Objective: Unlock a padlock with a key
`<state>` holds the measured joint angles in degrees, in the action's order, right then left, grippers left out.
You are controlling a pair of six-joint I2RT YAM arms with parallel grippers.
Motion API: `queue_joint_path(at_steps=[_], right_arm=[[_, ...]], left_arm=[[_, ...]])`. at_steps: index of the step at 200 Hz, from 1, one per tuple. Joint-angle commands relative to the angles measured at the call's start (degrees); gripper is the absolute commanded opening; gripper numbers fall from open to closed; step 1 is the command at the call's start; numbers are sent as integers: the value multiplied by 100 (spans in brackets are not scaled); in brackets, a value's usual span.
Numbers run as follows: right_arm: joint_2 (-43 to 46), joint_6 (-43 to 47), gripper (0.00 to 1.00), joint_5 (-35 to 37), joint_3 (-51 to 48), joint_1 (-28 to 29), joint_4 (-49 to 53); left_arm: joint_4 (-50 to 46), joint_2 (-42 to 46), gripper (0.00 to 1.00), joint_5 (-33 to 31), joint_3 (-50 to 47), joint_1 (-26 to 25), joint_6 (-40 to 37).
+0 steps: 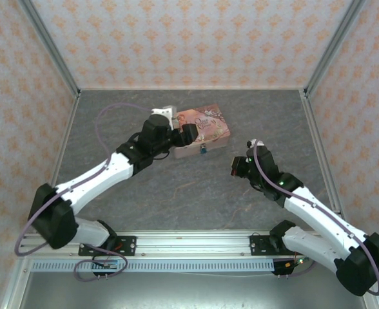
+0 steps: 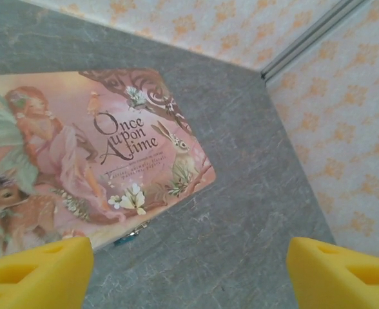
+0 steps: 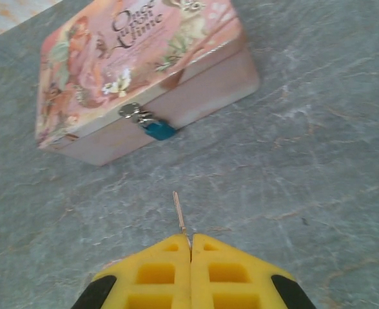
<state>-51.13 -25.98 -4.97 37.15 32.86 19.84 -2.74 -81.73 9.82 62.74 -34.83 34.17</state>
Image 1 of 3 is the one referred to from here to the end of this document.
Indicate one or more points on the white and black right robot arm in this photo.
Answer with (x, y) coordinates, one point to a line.
(315, 212)

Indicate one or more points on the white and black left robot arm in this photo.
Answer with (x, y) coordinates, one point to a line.
(89, 180)

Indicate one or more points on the pink illustrated tin box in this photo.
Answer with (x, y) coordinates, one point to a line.
(205, 124)

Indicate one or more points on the small blue padlock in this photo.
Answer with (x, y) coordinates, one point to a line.
(203, 150)

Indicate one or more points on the aluminium table edge rail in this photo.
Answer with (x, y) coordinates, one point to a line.
(321, 148)
(65, 128)

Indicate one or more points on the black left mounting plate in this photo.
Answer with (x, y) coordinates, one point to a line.
(125, 244)

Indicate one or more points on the aluminium frame post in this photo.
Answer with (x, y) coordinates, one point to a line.
(334, 45)
(49, 48)

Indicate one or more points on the black mounting plate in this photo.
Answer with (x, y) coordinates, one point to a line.
(260, 244)
(125, 244)

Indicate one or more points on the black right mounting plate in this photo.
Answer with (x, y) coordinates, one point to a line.
(260, 244)

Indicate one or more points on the small electronics board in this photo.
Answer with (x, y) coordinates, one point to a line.
(107, 265)
(292, 264)

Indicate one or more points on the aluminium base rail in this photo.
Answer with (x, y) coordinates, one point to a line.
(192, 243)

